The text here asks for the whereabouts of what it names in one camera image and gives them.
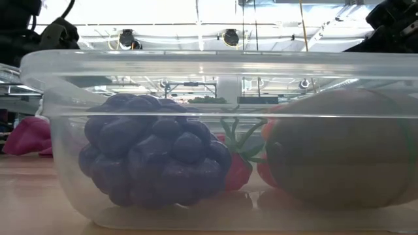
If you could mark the purple toy grape bunch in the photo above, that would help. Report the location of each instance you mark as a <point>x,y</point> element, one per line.
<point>153,163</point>

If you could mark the red toy strawberry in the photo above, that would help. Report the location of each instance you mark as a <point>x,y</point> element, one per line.
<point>238,173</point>

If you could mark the clear plastic tupperware container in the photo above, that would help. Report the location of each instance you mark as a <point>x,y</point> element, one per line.
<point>209,218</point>

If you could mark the brown toy kiwi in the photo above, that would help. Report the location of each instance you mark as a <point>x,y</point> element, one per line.
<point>343,156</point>

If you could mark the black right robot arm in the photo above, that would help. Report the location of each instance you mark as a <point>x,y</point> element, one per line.
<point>392,36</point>

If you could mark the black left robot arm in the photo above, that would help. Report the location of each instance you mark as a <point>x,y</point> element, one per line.
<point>16,39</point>

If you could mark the black round device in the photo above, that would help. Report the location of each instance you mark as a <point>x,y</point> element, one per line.
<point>231,37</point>
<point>127,37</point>

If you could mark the purple folded cloth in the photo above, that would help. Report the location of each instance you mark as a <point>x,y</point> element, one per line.
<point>27,137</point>

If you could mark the small round black fixture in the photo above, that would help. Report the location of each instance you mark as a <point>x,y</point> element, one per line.
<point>163,83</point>
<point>303,84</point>

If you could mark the green artificial succulent plant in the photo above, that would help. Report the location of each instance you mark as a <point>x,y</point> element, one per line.
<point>207,100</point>

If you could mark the black perforated metal box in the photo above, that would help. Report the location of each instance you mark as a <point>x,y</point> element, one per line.
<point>258,100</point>

